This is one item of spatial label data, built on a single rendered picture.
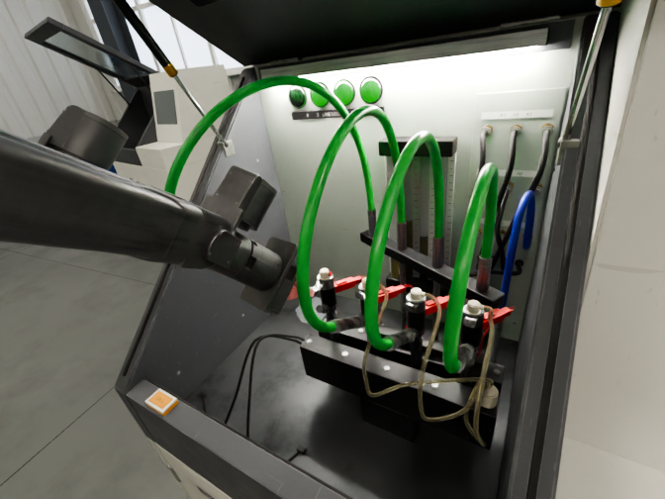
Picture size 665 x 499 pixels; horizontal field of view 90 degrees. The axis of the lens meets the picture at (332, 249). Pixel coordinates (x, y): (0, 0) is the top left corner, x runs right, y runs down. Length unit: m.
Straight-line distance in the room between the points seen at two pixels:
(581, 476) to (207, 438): 0.51
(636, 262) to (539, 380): 0.16
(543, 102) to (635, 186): 0.26
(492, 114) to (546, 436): 0.49
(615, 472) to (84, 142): 0.75
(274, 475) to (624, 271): 0.50
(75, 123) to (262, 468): 0.52
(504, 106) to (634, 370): 0.42
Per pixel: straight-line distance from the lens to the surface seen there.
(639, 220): 0.46
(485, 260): 0.54
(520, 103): 0.67
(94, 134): 0.53
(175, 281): 0.75
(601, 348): 0.51
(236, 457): 0.60
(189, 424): 0.66
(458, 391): 0.58
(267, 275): 0.45
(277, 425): 0.75
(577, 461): 0.56
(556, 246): 0.47
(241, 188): 0.40
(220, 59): 5.81
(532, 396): 0.44
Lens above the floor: 1.44
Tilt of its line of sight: 29 degrees down
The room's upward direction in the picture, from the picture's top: 8 degrees counter-clockwise
